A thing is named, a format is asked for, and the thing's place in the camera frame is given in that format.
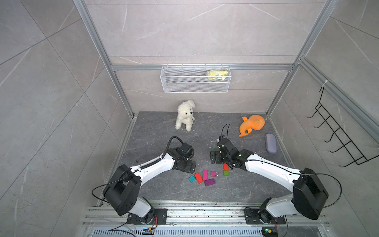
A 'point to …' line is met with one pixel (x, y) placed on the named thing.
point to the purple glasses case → (271, 143)
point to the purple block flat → (209, 182)
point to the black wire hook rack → (350, 147)
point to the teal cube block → (192, 178)
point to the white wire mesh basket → (195, 78)
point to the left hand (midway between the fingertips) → (188, 165)
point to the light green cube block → (226, 173)
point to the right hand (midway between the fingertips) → (217, 154)
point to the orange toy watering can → (255, 122)
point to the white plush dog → (185, 115)
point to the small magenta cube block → (213, 173)
